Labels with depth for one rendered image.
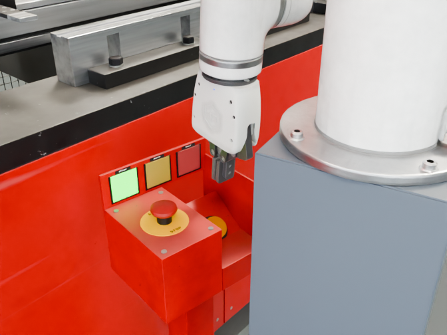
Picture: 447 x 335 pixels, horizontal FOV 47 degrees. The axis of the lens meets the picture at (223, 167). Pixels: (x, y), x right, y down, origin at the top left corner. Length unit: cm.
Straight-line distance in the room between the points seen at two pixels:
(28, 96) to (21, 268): 31
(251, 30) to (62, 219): 50
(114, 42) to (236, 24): 49
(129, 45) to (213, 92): 43
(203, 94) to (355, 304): 35
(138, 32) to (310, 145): 68
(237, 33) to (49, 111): 42
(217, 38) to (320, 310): 34
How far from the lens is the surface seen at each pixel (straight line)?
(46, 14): 128
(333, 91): 47
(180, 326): 93
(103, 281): 109
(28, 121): 91
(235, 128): 68
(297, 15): 70
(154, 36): 113
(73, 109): 93
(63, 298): 104
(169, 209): 75
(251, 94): 68
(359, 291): 52
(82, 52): 103
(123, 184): 81
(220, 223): 85
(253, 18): 64
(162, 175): 84
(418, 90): 46
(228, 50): 65
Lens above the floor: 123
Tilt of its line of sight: 30 degrees down
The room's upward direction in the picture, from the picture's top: straight up
